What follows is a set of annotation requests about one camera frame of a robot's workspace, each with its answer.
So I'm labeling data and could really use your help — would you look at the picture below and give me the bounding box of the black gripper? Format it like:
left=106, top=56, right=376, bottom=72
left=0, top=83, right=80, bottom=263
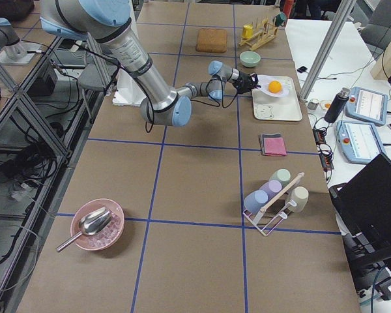
left=233, top=73, right=262, bottom=95

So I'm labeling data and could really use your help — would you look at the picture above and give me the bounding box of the white round plate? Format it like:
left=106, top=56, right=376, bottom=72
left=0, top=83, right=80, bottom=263
left=257, top=75, right=292, bottom=98

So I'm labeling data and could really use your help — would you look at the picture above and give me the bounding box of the orange fruit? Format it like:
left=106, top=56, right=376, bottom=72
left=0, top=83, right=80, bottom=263
left=268, top=80, right=283, bottom=94

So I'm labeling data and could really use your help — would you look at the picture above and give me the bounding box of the cream bear tray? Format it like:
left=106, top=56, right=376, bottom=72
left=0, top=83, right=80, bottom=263
left=252, top=74, right=302, bottom=121

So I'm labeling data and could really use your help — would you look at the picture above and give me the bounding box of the green bowl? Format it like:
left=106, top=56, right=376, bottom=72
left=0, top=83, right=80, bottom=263
left=239, top=51, right=261, bottom=68

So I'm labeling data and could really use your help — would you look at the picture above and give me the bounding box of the yellow plastic cup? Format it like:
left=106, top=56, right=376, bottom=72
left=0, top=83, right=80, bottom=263
left=241, top=24, right=253, bottom=40

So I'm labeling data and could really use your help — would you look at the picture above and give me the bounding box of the wooden dish rack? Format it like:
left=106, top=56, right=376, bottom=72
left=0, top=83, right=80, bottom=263
left=239, top=18, right=279, bottom=51

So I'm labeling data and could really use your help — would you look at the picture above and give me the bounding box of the small metal cup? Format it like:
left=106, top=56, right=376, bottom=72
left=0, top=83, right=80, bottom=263
left=307, top=98, right=319, bottom=111

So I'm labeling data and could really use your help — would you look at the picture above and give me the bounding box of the pink and grey folded cloth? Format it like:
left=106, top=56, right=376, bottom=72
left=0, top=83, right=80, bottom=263
left=259, top=133, right=287, bottom=157

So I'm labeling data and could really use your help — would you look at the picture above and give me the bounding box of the wooden cutting board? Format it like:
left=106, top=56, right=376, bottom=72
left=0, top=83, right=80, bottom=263
left=195, top=28, right=227, bottom=53

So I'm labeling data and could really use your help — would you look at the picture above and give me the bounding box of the dark green cup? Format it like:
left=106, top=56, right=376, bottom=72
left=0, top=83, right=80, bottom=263
left=272, top=12, right=287, bottom=27

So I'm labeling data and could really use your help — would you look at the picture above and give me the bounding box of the fried egg toy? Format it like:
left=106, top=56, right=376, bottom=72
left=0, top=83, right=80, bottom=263
left=319, top=100, right=331, bottom=110

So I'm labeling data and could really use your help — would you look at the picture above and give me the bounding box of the black water bottle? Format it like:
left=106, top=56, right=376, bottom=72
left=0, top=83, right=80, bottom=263
left=323, top=87, right=351, bottom=124

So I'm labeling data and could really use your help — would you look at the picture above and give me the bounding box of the red cylinder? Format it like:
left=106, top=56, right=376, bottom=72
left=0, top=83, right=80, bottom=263
left=282, top=0, right=295, bottom=19

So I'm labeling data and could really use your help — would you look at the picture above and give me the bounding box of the green plastic cup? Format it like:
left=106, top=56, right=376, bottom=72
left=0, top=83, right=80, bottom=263
left=269, top=168, right=291, bottom=187

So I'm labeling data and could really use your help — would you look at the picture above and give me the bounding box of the purple plastic cup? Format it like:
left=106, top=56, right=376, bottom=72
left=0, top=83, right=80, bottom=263
left=259, top=179, right=282, bottom=200

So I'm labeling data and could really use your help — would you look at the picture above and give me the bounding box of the teach pendant tablet far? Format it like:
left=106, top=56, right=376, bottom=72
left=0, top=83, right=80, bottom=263
left=345, top=87, right=388, bottom=126

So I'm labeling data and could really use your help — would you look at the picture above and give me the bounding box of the teach pendant tablet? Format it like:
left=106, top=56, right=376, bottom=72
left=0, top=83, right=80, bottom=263
left=345, top=87, right=388, bottom=126
left=336, top=121, right=386, bottom=164

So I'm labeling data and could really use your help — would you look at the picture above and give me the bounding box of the blue plastic cup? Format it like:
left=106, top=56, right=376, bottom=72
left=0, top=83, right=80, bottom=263
left=244, top=190, right=268, bottom=214

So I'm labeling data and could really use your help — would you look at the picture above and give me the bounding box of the teach pendant tablet near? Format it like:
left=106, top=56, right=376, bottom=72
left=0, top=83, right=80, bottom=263
left=336, top=121, right=386, bottom=164

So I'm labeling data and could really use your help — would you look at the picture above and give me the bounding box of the beige plastic cup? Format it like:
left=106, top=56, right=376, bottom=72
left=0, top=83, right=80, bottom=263
left=285, top=186, right=309, bottom=213

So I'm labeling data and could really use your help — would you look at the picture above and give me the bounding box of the black laptop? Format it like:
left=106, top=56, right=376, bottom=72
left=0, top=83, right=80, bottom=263
left=328, top=151, right=391, bottom=248

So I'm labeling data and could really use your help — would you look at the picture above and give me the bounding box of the metal scoop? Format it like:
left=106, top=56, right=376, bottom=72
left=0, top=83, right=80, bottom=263
left=56, top=207, right=112, bottom=252

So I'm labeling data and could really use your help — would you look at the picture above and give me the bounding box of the pink bowl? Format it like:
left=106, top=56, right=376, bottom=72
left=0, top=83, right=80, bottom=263
left=70, top=198, right=124, bottom=251

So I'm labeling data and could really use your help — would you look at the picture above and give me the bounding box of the aluminium frame post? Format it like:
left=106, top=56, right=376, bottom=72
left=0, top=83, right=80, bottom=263
left=299, top=0, right=356, bottom=100

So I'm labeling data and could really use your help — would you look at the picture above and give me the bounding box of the white wire cup rack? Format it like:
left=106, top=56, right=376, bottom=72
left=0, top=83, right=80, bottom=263
left=242, top=172, right=304, bottom=237

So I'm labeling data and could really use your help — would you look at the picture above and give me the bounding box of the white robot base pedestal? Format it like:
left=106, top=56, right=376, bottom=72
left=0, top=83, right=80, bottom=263
left=0, top=50, right=43, bottom=66

